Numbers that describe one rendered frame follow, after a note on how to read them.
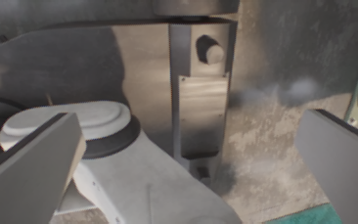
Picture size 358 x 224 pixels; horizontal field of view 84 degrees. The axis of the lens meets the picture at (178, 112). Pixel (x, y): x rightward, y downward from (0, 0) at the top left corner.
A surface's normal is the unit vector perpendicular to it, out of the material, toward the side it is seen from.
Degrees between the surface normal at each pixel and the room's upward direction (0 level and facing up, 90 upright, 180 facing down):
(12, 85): 0
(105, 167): 90
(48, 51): 0
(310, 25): 0
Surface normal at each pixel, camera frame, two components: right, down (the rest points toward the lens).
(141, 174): -0.02, -0.87
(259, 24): 0.20, 0.48
